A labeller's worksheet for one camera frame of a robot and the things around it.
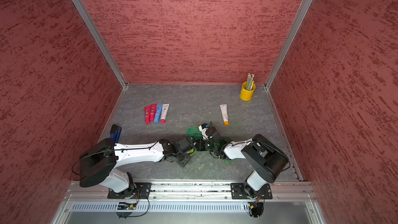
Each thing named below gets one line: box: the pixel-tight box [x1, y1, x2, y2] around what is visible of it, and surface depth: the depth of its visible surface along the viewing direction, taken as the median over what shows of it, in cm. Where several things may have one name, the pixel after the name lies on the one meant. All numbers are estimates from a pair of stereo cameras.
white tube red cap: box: [160, 103, 170, 124], surface depth 103 cm
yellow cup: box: [239, 80, 257, 102], surface depth 109 cm
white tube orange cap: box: [219, 103, 230, 126], surface depth 105 cm
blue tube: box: [153, 104, 164, 123], surface depth 104 cm
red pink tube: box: [149, 103, 158, 122], surface depth 105 cm
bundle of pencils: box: [246, 72, 255, 91], surface depth 108 cm
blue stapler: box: [109, 123, 122, 144], surface depth 93 cm
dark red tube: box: [144, 105, 151, 125], surface depth 102 cm
